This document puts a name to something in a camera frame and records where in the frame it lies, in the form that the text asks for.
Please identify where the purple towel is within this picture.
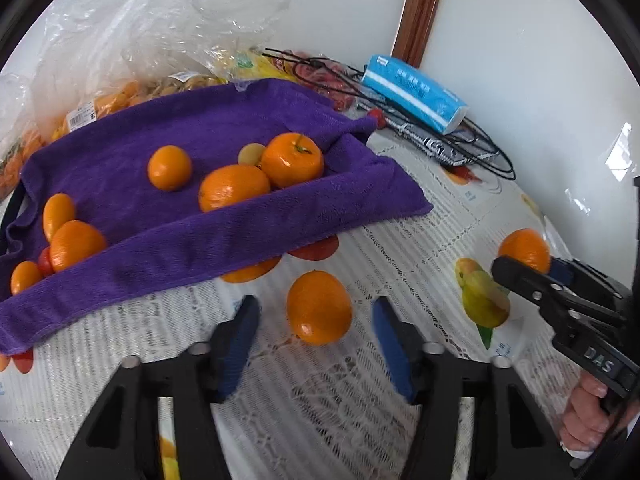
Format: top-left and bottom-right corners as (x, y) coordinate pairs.
(0, 77), (433, 356)

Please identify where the fruit print tablecloth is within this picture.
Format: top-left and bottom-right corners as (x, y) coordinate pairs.
(0, 125), (601, 480)

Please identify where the black and white patterned pouch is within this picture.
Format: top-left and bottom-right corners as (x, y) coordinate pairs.
(395, 120), (483, 166)

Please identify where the clear bag of kumquats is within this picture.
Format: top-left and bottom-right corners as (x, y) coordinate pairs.
(30, 0), (296, 141)

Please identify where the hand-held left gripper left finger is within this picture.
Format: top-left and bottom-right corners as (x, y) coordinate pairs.
(55, 294), (262, 480)

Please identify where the yellow-green longan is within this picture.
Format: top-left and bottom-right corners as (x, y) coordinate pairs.
(237, 143), (267, 167)

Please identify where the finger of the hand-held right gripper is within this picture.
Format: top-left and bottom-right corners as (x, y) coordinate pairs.
(549, 257), (630, 314)
(491, 254), (628, 335)

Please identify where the clear bag of small oranges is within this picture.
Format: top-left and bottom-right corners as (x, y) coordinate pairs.
(0, 72), (51, 201)

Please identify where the oval orange kumquat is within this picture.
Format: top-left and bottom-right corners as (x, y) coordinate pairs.
(42, 193), (77, 243)

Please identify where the large mandarin with green stem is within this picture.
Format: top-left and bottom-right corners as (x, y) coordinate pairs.
(260, 132), (325, 190)

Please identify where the small orange mandarin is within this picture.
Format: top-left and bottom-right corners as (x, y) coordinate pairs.
(10, 261), (44, 296)

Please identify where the blue tissue pack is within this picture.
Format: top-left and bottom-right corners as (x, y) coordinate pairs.
(361, 54), (468, 135)

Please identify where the wooden door frame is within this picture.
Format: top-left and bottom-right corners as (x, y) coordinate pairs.
(391, 0), (451, 68)

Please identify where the clear bag of longans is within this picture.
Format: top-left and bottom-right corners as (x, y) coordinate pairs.
(145, 72), (231, 98)

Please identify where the yellow packet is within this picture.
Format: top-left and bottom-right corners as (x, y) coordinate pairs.
(215, 47), (296, 81)

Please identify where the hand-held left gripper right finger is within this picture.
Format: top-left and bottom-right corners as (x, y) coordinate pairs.
(371, 295), (576, 480)

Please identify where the bag of cherry tomatoes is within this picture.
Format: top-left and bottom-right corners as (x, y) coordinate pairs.
(280, 50), (371, 111)

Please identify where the black cable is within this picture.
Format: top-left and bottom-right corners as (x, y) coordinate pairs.
(262, 47), (516, 181)

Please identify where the person's right hand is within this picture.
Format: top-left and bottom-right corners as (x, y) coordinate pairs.
(556, 375), (627, 456)

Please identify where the large orange mandarin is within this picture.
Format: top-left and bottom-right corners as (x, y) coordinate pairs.
(286, 270), (353, 346)
(198, 164), (272, 213)

